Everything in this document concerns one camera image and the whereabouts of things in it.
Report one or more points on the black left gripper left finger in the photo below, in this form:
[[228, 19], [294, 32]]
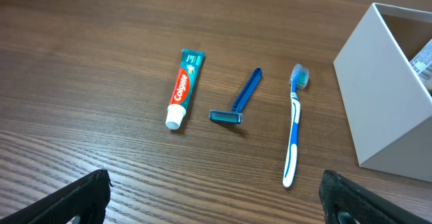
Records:
[[83, 202]]

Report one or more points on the Colgate toothpaste tube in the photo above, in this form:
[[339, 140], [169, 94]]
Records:
[[190, 66]]

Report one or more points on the white cardboard box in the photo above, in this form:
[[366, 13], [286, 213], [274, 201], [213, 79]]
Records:
[[387, 105]]

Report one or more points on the blue disposable razor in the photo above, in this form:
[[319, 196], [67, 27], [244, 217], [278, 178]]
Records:
[[235, 115]]

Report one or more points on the white lotion tube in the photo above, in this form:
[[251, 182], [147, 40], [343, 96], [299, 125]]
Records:
[[421, 64]]

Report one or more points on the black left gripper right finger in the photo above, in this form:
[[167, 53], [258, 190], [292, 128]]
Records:
[[344, 201]]

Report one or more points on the blue white toothbrush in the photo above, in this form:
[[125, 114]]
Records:
[[298, 80]]

